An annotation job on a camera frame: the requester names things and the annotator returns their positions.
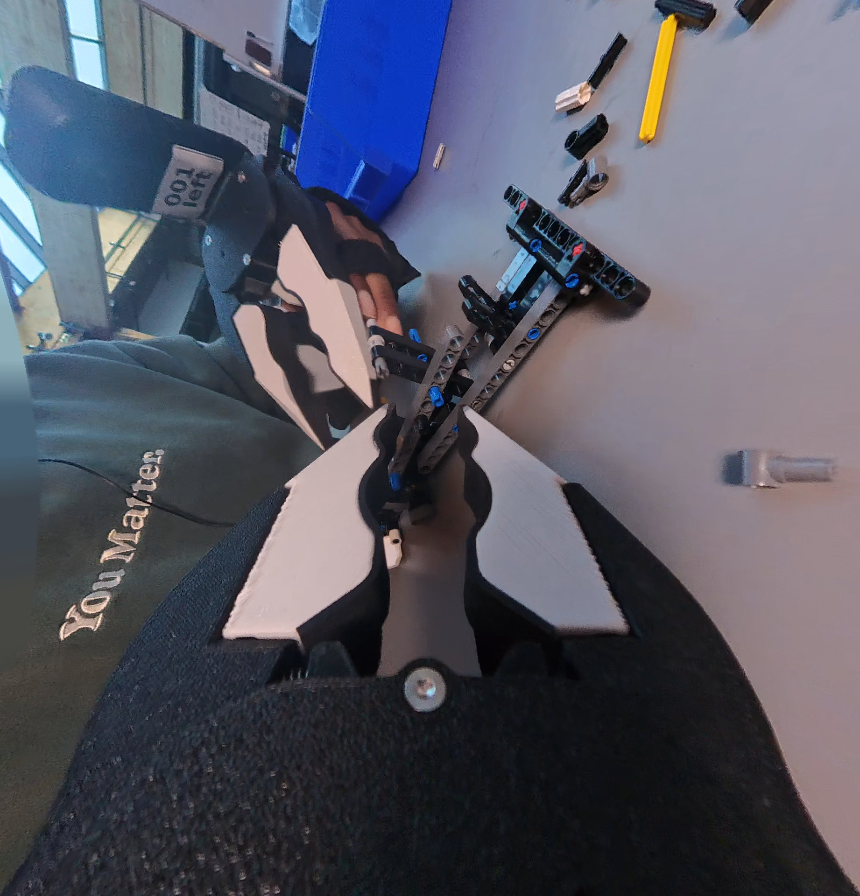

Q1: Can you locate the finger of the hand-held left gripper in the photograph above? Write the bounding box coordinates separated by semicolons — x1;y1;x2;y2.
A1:
231;301;348;450
275;224;378;410

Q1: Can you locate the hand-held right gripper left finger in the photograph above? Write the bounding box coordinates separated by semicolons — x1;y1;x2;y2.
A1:
222;405;396;676

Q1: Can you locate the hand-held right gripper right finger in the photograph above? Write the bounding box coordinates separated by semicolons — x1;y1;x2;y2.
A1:
461;406;630;676

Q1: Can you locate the toy brick vehicle chassis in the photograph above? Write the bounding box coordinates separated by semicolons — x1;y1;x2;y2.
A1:
366;183;651;568

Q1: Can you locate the grey desk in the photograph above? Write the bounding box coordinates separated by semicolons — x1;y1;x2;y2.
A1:
283;0;860;896

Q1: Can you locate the person's left hand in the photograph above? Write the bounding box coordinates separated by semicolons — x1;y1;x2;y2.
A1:
310;188;422;331

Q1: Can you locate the person's green sweater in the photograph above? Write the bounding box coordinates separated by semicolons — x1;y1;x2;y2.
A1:
0;336;333;896

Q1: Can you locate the blue plastic bin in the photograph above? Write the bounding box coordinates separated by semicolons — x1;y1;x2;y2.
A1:
293;0;453;218

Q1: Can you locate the grey toy brick connector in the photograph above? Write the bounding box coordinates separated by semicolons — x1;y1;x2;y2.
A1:
573;157;609;209
723;449;839;490

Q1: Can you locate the black angled toy brick connector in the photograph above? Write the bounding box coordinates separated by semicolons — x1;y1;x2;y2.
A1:
563;113;609;158

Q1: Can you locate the yellow toy brick axle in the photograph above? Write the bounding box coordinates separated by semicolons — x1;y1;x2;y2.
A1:
638;14;681;144

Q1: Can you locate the black toy brick axle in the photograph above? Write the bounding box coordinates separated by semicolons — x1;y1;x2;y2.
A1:
654;0;717;29

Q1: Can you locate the black thin cable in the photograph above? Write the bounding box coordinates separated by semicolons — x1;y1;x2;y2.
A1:
38;458;236;527

